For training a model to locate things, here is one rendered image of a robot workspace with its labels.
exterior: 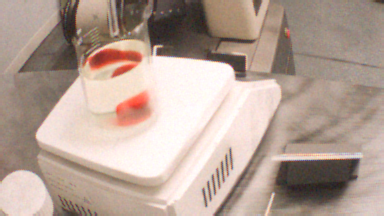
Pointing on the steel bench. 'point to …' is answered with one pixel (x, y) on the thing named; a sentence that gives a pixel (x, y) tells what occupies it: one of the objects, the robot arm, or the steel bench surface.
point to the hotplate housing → (238, 129)
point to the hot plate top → (188, 81)
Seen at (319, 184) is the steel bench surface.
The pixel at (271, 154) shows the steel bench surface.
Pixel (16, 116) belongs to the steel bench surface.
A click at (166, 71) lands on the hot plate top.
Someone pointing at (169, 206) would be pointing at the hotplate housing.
